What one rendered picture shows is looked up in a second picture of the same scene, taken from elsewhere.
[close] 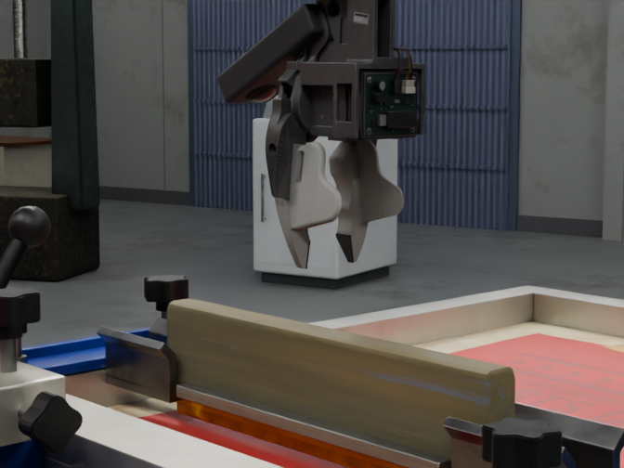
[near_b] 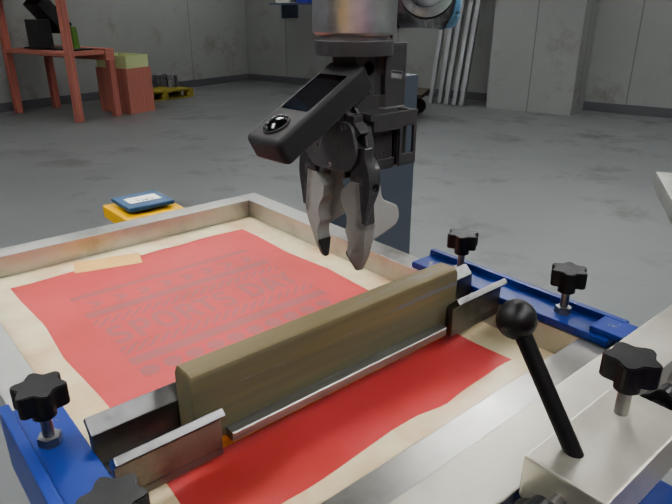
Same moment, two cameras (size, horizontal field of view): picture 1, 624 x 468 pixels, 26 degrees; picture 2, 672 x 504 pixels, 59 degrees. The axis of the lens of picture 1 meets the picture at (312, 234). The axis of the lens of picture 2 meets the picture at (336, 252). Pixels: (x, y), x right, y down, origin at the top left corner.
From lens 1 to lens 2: 114 cm
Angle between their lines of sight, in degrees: 86
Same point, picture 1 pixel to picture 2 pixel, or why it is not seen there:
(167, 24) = not seen: outside the picture
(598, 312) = (30, 256)
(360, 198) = (327, 208)
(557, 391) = (184, 298)
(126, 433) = (589, 394)
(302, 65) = (376, 117)
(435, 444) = (430, 322)
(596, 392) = (193, 288)
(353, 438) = (398, 351)
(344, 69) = (409, 114)
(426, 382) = (428, 292)
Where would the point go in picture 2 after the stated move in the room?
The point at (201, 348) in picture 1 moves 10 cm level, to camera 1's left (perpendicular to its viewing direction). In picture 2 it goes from (242, 388) to (219, 466)
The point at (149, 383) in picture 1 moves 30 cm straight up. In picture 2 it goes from (195, 457) to (155, 104)
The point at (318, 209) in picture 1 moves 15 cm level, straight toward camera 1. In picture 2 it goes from (386, 221) to (541, 223)
